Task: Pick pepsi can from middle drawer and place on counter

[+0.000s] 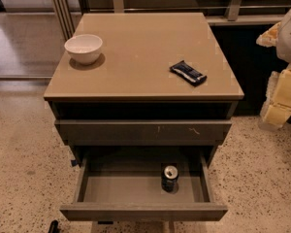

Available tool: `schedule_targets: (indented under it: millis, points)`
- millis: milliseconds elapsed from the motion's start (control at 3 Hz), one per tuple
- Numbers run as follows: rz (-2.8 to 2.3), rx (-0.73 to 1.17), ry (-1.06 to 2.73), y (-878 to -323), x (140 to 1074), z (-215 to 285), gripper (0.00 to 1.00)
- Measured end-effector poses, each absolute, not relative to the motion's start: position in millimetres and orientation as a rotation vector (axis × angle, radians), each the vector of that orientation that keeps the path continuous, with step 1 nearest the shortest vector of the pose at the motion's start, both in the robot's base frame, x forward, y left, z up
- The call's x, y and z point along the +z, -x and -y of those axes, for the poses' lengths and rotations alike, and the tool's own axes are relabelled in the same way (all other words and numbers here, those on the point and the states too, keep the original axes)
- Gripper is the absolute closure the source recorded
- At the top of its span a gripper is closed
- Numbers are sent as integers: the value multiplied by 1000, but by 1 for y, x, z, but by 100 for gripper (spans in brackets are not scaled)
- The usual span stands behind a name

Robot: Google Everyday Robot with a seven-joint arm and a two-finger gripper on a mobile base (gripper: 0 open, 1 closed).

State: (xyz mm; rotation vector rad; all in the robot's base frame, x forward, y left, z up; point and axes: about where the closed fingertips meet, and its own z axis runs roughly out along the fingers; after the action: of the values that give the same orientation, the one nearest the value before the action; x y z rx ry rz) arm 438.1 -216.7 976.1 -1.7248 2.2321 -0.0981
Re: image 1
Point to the grey drawer cabinet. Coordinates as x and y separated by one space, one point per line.
132 80

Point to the blue pepsi can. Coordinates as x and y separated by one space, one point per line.
169 178

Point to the metal shelf frame background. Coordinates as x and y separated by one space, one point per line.
219 13

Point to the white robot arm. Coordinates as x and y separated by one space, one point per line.
283 43

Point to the closed grey top drawer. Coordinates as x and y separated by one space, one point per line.
77 132

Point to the black object floor corner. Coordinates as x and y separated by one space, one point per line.
53 228

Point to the open grey middle drawer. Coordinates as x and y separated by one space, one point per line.
124 184

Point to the white ceramic bowl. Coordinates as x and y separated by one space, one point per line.
85 48

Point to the dark blue snack wrapper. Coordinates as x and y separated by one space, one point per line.
188 73

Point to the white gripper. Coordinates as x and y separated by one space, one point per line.
290 39

